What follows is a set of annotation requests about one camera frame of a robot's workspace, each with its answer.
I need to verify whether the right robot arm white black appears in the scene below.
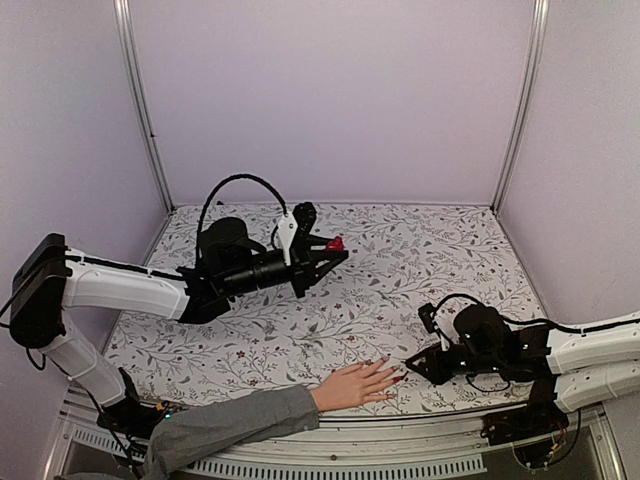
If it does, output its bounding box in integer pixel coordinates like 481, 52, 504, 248
405, 303, 639, 436

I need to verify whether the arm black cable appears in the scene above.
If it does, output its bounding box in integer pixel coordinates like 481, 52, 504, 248
432, 292, 481, 316
197, 173, 290, 239

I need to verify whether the aluminium front rail frame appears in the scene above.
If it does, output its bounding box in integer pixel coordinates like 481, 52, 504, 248
44, 384, 626, 480

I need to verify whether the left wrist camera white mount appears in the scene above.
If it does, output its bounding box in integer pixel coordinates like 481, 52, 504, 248
271, 202, 317, 267

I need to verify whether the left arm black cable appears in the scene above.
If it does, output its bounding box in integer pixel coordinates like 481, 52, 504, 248
197, 173, 290, 239

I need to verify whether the grey sleeved forearm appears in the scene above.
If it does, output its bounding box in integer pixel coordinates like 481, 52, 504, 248
143, 385, 319, 479

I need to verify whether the aluminium corner post left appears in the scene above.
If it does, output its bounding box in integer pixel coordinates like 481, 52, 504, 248
113, 0, 175, 214

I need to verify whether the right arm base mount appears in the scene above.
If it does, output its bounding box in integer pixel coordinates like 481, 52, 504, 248
480, 377, 582, 472

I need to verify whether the mannequin hand with nails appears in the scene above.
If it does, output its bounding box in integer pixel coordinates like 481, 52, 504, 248
310, 357, 400, 413

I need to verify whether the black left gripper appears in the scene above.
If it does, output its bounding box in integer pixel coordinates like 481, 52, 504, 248
222, 234, 348, 297

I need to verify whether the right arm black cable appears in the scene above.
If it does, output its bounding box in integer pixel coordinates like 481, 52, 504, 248
432, 292, 481, 316

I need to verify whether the aluminium corner post right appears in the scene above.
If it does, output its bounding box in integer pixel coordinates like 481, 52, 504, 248
491, 0, 550, 217

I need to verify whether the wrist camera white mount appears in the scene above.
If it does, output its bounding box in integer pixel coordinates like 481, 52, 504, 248
271, 202, 317, 267
418, 303, 452, 351

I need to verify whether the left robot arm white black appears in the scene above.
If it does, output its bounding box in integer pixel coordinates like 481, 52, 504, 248
4, 214, 349, 434

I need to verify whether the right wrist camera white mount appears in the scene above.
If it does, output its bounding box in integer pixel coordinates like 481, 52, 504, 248
418, 303, 452, 351

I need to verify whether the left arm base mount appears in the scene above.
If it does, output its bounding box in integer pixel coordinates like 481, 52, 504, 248
97, 368, 179, 440

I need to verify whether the aluminium corner post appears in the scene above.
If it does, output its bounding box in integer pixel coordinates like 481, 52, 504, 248
113, 0, 175, 214
491, 0, 550, 217

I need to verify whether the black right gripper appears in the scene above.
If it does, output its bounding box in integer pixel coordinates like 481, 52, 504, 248
407, 342, 502, 386

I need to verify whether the red nail polish bottle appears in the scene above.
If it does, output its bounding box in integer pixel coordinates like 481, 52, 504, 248
326, 237, 345, 252

